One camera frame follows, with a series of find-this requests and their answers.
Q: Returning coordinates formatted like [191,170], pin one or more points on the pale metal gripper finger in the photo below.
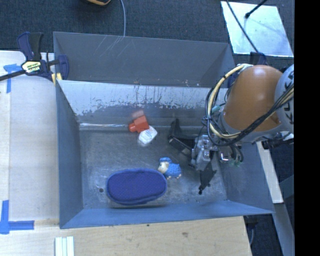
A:
[205,165]
[195,163]

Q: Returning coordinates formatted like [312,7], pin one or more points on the blue toy sheep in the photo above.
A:
[171,170]

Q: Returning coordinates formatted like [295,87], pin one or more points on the black angular plastic object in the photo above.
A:
[178,140]

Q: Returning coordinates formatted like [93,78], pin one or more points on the white bottle with red cap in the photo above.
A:
[145,132]

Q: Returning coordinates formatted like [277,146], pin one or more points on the dark blue slipper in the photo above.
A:
[136,186]

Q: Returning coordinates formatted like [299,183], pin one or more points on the grey metal bin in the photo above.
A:
[120,155]

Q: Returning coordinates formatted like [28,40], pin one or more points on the pale wood board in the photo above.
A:
[32,150]

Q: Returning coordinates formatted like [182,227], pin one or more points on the black cylinder on white bracket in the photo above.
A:
[276,143]

